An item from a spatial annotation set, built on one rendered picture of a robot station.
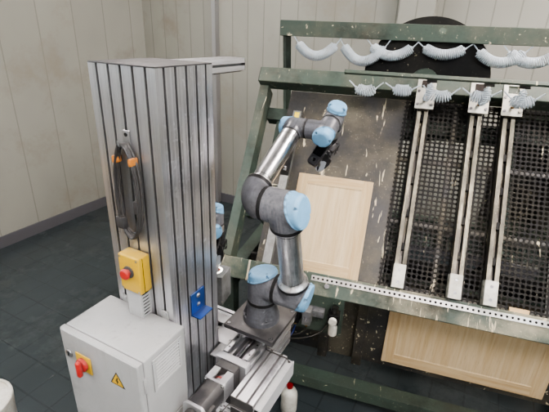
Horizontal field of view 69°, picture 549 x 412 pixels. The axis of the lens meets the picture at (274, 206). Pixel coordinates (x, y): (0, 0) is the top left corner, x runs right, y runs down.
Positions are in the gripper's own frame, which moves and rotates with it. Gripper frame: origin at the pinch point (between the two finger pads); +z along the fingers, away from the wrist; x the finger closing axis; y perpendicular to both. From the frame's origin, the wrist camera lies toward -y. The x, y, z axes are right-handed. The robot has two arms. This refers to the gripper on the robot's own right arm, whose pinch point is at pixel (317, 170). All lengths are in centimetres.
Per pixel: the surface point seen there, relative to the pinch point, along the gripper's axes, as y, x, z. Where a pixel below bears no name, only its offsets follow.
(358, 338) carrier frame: -1, -57, 110
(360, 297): -3, -45, 65
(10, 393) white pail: -147, 68, 105
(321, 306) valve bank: -15, -31, 77
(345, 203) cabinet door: 33, -8, 48
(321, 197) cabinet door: 28, 5, 51
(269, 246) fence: -8, 13, 69
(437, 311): 12, -79, 56
